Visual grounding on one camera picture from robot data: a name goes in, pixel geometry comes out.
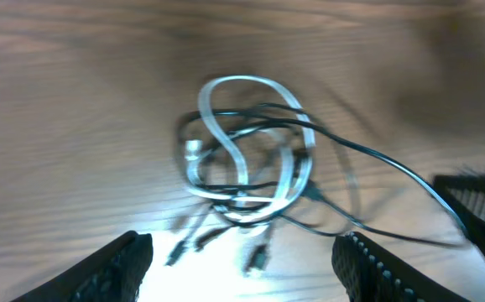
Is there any white usb cable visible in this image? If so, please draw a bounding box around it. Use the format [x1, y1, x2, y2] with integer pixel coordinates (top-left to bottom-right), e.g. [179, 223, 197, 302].
[183, 75, 317, 236]

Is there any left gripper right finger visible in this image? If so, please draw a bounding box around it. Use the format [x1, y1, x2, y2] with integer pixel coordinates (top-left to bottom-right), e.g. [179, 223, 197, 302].
[331, 232, 467, 302]

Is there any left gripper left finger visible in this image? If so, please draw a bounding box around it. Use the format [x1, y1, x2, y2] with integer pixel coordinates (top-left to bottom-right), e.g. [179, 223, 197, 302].
[13, 231, 154, 302]

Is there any black usb cable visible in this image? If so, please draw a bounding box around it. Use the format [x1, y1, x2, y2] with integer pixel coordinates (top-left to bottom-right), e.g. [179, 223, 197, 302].
[164, 102, 472, 273]

